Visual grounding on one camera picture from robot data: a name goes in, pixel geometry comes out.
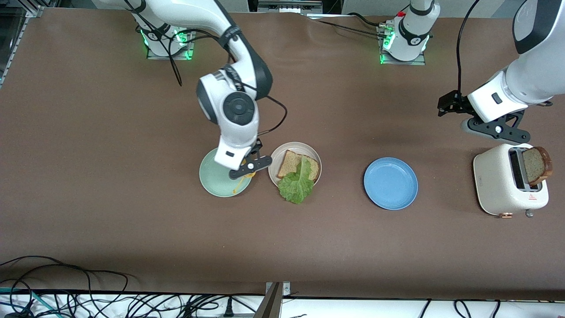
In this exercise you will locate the grey left arm base plate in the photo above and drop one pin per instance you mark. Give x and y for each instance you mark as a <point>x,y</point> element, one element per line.
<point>404,62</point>

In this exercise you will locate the blue plate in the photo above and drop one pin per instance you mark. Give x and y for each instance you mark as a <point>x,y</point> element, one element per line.
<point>390,183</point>

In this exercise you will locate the cream toaster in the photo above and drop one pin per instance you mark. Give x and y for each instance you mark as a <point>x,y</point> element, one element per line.
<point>494,176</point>

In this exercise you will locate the brown bread slice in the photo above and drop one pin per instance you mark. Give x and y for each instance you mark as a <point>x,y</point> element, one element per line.
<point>536,165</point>
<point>289,165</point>

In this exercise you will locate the green lettuce leaf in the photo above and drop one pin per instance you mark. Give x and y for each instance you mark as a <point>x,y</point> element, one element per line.
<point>296,187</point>

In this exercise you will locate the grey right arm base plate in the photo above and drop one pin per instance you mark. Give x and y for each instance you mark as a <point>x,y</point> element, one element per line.
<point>193,44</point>

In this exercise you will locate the grey metal fixture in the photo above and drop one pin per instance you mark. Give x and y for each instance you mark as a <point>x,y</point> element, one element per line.
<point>287,3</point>

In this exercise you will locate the beige plate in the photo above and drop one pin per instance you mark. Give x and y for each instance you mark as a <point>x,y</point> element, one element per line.
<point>295,145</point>

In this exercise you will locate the green plate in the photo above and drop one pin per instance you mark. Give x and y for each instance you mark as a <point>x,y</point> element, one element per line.
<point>212,181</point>

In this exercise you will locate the black power plug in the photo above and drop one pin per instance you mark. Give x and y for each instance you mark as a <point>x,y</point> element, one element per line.
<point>228,307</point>

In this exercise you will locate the yellow squeeze bottle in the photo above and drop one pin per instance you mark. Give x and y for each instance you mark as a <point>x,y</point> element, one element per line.
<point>247,175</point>

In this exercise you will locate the brown table mat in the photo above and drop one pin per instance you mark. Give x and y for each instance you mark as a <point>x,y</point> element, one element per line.
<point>282,247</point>

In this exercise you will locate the grey metal bar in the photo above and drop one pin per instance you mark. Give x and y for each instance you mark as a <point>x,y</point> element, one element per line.
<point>269,304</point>

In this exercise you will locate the small metal bracket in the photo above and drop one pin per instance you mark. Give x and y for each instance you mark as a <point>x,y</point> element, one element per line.
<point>286,288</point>

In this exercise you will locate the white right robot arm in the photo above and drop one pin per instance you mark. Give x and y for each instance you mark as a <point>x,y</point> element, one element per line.
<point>238,110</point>

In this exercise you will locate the slanted aluminium frame rail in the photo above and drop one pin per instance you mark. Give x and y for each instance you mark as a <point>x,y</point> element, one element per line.
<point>11,57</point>

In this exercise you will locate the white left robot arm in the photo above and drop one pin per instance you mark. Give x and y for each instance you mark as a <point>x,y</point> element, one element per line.
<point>525,84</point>

